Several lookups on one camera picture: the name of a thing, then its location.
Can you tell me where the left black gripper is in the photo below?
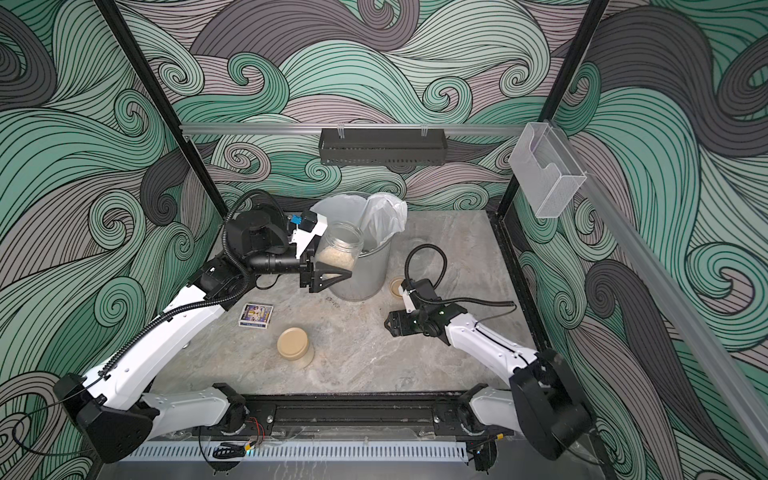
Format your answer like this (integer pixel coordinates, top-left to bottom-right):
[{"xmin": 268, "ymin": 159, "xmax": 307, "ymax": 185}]
[{"xmin": 244, "ymin": 232, "xmax": 347, "ymax": 295}]

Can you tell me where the jar with beige lid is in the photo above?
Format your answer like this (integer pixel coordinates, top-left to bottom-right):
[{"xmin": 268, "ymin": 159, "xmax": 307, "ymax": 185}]
[
  {"xmin": 277, "ymin": 327, "xmax": 315, "ymax": 369},
  {"xmin": 315, "ymin": 221, "xmax": 364, "ymax": 271}
]

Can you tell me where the beige jar lid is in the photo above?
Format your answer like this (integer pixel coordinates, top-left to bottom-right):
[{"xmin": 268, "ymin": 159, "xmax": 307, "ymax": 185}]
[{"xmin": 389, "ymin": 277, "xmax": 407, "ymax": 298}]

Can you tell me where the clear plastic rice jar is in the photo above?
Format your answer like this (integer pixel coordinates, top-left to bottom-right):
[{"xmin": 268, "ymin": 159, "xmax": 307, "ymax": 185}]
[{"xmin": 407, "ymin": 239, "xmax": 442, "ymax": 271}]

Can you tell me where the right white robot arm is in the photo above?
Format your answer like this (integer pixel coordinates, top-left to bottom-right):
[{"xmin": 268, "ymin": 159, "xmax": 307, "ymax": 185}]
[{"xmin": 384, "ymin": 303, "xmax": 594, "ymax": 460}]

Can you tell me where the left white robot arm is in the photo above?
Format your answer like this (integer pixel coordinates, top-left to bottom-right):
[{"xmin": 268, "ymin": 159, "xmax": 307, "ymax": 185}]
[{"xmin": 54, "ymin": 253, "xmax": 352, "ymax": 463}]

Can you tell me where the silver mesh waste bin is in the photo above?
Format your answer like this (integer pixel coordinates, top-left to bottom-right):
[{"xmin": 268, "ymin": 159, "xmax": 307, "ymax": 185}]
[{"xmin": 326, "ymin": 191, "xmax": 394, "ymax": 302}]

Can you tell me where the small colourful card box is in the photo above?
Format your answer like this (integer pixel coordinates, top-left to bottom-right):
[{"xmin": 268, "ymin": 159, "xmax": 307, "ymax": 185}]
[{"xmin": 238, "ymin": 303, "xmax": 274, "ymax": 329}]

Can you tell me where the black flat case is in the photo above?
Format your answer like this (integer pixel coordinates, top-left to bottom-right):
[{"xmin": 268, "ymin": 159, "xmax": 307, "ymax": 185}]
[{"xmin": 222, "ymin": 230, "xmax": 238, "ymax": 257}]

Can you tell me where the white plastic bin liner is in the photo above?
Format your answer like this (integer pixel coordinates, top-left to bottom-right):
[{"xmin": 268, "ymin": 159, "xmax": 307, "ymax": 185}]
[{"xmin": 310, "ymin": 192, "xmax": 408, "ymax": 252}]

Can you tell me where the black corrugated right cable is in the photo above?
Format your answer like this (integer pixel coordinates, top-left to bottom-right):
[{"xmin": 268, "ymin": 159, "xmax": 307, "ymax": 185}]
[{"xmin": 403, "ymin": 242, "xmax": 518, "ymax": 308}]

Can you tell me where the black corrugated cable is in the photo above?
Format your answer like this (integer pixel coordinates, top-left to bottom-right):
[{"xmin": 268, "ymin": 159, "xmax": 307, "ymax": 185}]
[
  {"xmin": 11, "ymin": 189, "xmax": 292, "ymax": 457},
  {"xmin": 403, "ymin": 242, "xmax": 518, "ymax": 308}
]

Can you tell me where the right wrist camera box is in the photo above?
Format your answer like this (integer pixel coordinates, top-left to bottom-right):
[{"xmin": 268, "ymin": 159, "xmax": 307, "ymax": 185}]
[{"xmin": 398, "ymin": 287, "xmax": 416, "ymax": 313}]

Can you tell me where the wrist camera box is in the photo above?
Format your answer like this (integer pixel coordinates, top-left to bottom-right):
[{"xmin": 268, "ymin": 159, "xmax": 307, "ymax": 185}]
[
  {"xmin": 398, "ymin": 287, "xmax": 416, "ymax": 313},
  {"xmin": 289, "ymin": 210, "xmax": 328, "ymax": 259}
]

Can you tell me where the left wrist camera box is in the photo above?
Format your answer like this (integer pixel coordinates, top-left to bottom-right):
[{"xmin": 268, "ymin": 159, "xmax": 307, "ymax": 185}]
[{"xmin": 289, "ymin": 210, "xmax": 328, "ymax": 259}]

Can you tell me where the black corrugated left cable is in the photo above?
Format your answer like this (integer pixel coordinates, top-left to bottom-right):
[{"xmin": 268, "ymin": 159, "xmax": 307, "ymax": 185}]
[{"xmin": 11, "ymin": 189, "xmax": 292, "ymax": 457}]

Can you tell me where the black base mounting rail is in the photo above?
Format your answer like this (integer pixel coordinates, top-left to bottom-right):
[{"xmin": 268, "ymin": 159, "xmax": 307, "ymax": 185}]
[{"xmin": 239, "ymin": 392, "xmax": 499, "ymax": 439}]

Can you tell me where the black perforated wall shelf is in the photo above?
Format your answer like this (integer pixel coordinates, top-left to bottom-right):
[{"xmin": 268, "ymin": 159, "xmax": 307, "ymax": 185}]
[{"xmin": 318, "ymin": 128, "xmax": 448, "ymax": 168}]

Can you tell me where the white slotted cable duct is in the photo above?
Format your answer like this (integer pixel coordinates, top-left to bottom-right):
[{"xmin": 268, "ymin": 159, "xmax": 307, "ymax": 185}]
[{"xmin": 124, "ymin": 440, "xmax": 469, "ymax": 463}]

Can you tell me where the clear acrylic wall holder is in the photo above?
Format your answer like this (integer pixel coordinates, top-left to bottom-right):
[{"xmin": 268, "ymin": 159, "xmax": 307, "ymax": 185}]
[{"xmin": 509, "ymin": 122, "xmax": 586, "ymax": 219}]

